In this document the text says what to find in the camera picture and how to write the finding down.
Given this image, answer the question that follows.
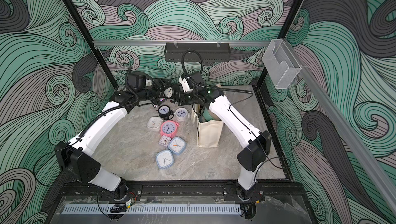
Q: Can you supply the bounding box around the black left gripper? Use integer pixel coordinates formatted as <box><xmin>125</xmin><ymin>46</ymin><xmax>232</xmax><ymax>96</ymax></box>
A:
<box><xmin>137</xmin><ymin>79</ymin><xmax>173</xmax><ymax>106</ymax></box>

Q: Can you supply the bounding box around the black twin-bell alarm clock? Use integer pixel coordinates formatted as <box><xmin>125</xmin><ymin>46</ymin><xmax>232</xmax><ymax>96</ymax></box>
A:
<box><xmin>164</xmin><ymin>86</ymin><xmax>176</xmax><ymax>99</ymax></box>

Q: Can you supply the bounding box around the cream floral canvas bag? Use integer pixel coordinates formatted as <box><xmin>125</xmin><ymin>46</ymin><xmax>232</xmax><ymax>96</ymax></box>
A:
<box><xmin>191</xmin><ymin>104</ymin><xmax>224</xmax><ymax>148</ymax></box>

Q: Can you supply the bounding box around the green round alarm clock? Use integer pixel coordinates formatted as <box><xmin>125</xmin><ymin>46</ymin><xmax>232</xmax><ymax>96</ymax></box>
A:
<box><xmin>199</xmin><ymin>108</ymin><xmax>220</xmax><ymax>123</ymax></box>

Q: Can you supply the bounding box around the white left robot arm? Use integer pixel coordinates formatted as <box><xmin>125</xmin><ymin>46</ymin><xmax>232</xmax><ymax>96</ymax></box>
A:
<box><xmin>54</xmin><ymin>71</ymin><xmax>166</xmax><ymax>199</ymax></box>

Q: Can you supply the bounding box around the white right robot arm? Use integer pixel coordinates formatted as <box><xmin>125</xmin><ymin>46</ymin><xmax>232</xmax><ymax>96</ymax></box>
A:
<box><xmin>179</xmin><ymin>71</ymin><xmax>272</xmax><ymax>195</ymax></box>

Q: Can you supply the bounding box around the small white round clock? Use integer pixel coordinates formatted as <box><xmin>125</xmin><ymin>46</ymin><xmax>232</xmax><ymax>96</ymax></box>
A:
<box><xmin>175</xmin><ymin>107</ymin><xmax>189</xmax><ymax>122</ymax></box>

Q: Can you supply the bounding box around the small black twin-bell clock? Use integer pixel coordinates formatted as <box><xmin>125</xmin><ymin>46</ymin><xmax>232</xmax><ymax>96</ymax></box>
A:
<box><xmin>158</xmin><ymin>105</ymin><xmax>174</xmax><ymax>120</ymax></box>

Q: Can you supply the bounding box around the white square alarm clock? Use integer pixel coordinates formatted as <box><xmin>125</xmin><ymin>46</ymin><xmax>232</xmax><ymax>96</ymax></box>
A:
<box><xmin>146</xmin><ymin>117</ymin><xmax>163</xmax><ymax>132</ymax></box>

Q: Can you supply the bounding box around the pink twin-bell alarm clock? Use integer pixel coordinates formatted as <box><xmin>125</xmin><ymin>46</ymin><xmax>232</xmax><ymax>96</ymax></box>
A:
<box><xmin>160</xmin><ymin>120</ymin><xmax>179</xmax><ymax>138</ymax></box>

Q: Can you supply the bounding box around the small pink square clock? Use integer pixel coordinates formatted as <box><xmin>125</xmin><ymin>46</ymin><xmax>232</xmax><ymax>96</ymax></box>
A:
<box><xmin>158</xmin><ymin>135</ymin><xmax>172</xmax><ymax>147</ymax></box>

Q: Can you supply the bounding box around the light blue square clock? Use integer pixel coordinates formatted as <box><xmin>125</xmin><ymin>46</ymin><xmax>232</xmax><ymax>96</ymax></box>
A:
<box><xmin>168</xmin><ymin>136</ymin><xmax>187</xmax><ymax>155</ymax></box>

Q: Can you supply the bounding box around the blue square alarm clock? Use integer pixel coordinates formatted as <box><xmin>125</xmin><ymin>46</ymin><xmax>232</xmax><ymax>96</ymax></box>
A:
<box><xmin>155</xmin><ymin>149</ymin><xmax>174</xmax><ymax>169</ymax></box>

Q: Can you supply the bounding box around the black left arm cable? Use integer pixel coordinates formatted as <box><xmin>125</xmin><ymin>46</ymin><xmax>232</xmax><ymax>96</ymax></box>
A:
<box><xmin>32</xmin><ymin>67</ymin><xmax>140</xmax><ymax>187</ymax></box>

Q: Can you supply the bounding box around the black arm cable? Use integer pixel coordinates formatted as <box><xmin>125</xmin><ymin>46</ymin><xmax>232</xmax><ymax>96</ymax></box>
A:
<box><xmin>32</xmin><ymin>67</ymin><xmax>140</xmax><ymax>187</ymax></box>
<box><xmin>180</xmin><ymin>49</ymin><xmax>253</xmax><ymax>95</ymax></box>

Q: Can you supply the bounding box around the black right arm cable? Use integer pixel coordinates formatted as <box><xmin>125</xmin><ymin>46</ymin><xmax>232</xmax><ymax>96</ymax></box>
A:
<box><xmin>180</xmin><ymin>49</ymin><xmax>253</xmax><ymax>95</ymax></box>

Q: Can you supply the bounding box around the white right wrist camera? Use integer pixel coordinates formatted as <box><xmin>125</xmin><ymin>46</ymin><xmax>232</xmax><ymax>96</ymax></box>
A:
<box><xmin>179</xmin><ymin>77</ymin><xmax>192</xmax><ymax>93</ymax></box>

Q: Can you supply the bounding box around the black perforated wall shelf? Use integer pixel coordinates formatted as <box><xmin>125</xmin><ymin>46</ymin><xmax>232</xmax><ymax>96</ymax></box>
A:
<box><xmin>164</xmin><ymin>43</ymin><xmax>231</xmax><ymax>64</ymax></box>

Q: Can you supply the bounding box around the aluminium back rail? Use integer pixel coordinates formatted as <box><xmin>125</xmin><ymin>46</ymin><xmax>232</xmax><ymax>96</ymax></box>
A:
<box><xmin>93</xmin><ymin>39</ymin><xmax>270</xmax><ymax>47</ymax></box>

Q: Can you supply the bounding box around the aluminium rail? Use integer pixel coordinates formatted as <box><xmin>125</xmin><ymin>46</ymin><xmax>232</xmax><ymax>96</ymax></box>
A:
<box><xmin>283</xmin><ymin>39</ymin><xmax>396</xmax><ymax>214</ymax></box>
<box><xmin>93</xmin><ymin>39</ymin><xmax>270</xmax><ymax>47</ymax></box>

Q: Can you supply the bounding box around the clear plastic wall holder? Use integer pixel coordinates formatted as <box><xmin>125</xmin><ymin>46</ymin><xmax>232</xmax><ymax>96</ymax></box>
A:
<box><xmin>263</xmin><ymin>39</ymin><xmax>301</xmax><ymax>90</ymax></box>

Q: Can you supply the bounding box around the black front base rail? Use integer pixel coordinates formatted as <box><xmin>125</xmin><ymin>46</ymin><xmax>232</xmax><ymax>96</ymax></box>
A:
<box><xmin>56</xmin><ymin>180</ymin><xmax>308</xmax><ymax>203</ymax></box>

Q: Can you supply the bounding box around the white slotted cable duct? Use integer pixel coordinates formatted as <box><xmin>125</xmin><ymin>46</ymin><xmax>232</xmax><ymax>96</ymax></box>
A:
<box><xmin>61</xmin><ymin>204</ymin><xmax>242</xmax><ymax>215</ymax></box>

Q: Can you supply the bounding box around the aluminium right rail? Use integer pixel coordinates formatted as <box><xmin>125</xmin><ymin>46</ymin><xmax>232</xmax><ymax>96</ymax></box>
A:
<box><xmin>283</xmin><ymin>39</ymin><xmax>396</xmax><ymax>214</ymax></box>

